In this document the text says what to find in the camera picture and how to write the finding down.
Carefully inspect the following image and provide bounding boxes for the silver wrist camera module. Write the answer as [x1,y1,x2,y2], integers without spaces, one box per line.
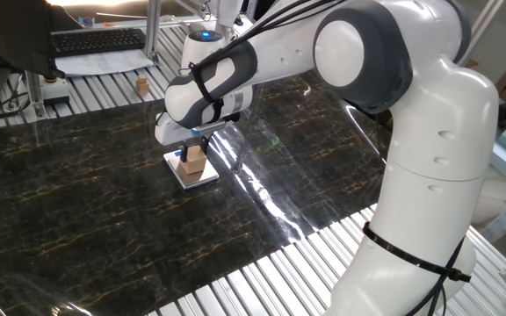
[191,120,228,136]

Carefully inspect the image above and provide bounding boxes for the black cable tie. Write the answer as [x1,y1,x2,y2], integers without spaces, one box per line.
[362,221,473,284]

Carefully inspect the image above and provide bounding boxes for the light wooden block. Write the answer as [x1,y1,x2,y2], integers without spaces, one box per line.
[179,145,207,176]

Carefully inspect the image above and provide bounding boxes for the black marble pattern mat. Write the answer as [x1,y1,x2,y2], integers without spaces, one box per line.
[0,72,393,316]

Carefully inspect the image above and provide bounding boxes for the aluminium frame post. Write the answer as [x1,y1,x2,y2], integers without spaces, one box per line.
[143,0,163,62]
[457,0,506,67]
[25,69,47,119]

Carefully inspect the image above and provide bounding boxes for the black computer monitor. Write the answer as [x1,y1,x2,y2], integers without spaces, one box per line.
[0,0,83,81]

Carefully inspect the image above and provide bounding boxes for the white foam packing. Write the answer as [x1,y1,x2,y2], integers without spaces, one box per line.
[470,164,506,236]

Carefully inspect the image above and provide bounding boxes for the long black camera cable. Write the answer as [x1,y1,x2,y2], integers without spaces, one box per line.
[177,0,467,316]

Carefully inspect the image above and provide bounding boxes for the black computer keyboard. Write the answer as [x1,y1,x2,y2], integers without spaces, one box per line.
[50,27,147,59]

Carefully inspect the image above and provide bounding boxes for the white paper sheet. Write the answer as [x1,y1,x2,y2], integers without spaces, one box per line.
[54,47,155,78]

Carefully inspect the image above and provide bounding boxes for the silver digital pocket scale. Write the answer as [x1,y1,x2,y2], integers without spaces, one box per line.
[163,148,220,190]

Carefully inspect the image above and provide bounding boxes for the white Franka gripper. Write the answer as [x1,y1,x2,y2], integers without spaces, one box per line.
[154,111,228,163]

